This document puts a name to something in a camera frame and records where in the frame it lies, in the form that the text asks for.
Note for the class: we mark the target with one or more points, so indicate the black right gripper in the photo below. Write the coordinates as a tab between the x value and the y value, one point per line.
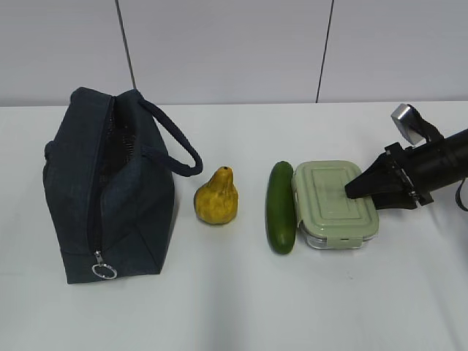
391	181

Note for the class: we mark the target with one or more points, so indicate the green lid glass container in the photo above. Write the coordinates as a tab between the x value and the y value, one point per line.
326	217

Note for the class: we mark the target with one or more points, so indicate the green cucumber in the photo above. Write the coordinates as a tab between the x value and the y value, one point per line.
279	209

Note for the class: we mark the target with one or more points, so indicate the yellow pear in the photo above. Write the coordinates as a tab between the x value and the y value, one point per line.
216	201

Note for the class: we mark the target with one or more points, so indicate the dark blue lunch bag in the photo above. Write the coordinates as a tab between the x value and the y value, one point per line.
108	181

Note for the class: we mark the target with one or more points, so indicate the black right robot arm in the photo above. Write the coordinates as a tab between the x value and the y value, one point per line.
442	162

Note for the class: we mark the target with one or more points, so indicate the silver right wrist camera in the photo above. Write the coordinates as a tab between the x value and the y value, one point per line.
407	121

